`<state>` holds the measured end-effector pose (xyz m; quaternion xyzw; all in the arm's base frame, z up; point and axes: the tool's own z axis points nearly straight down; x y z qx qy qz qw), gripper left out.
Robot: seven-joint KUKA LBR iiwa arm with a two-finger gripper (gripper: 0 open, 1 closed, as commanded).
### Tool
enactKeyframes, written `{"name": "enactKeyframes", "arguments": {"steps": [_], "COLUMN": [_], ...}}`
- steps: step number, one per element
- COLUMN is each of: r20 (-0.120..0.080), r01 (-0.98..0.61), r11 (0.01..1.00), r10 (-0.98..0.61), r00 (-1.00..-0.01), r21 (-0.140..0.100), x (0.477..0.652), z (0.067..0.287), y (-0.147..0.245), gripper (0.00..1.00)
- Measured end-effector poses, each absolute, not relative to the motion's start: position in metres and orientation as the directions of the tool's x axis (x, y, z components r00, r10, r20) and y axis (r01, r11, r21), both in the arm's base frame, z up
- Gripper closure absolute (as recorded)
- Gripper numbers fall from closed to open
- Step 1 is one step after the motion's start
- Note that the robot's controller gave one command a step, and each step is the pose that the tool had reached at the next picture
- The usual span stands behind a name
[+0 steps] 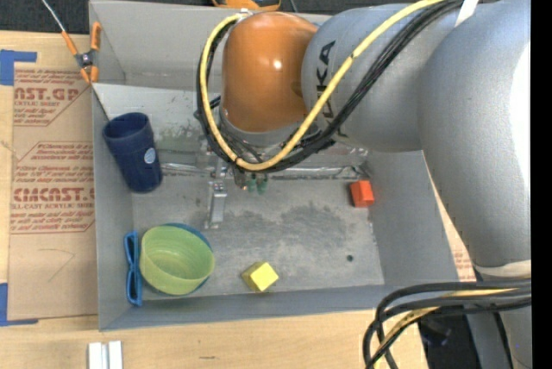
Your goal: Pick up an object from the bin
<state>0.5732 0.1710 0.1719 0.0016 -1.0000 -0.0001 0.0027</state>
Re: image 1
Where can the blue sunglasses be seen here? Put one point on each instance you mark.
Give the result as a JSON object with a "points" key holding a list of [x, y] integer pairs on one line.
{"points": [[133, 272]]}

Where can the brown cardboard board red print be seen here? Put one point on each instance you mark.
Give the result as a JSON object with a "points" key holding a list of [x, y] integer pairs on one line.
{"points": [[47, 255]]}

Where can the dark blue cup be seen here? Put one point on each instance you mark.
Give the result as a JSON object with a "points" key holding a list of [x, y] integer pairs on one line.
{"points": [[133, 151]]}

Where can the orange block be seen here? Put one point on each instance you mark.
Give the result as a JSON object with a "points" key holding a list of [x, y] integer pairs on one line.
{"points": [[361, 194]]}

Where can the yellow block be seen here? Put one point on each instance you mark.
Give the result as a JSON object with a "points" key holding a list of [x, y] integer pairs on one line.
{"points": [[260, 276]]}

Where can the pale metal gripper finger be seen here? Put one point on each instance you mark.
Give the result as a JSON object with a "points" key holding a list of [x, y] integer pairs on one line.
{"points": [[219, 169], [217, 203]]}

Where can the grey metal bin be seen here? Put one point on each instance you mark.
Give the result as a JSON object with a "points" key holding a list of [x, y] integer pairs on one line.
{"points": [[302, 229]]}

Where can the green bowl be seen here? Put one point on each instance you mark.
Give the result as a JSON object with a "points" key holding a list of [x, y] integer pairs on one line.
{"points": [[172, 264]]}

